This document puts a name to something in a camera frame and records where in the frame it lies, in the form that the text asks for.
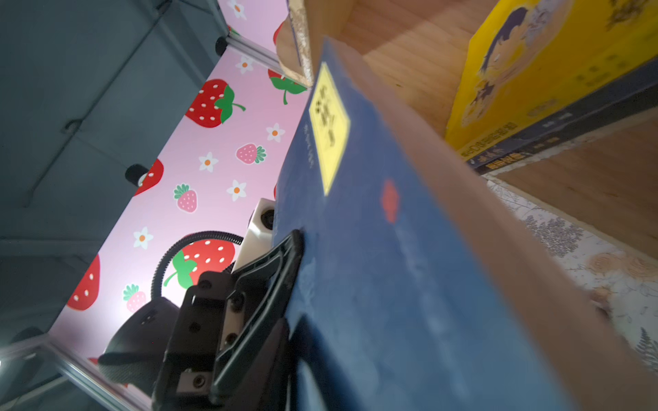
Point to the yellow cartoon cover book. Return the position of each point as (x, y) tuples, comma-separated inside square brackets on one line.
[(531, 60)]

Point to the navy book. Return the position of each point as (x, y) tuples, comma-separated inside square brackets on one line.
[(418, 289)]

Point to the left aluminium corner post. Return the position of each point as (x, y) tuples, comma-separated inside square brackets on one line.
[(249, 49)]

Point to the wooden two-tier shelf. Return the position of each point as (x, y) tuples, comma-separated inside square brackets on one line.
[(606, 181)]

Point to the dark old man book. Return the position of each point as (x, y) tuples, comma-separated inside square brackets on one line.
[(632, 93)]

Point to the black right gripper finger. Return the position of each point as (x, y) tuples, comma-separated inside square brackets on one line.
[(264, 357)]

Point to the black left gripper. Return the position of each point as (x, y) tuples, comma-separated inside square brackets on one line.
[(196, 373)]

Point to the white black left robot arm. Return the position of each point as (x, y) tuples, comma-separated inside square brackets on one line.
[(136, 352)]

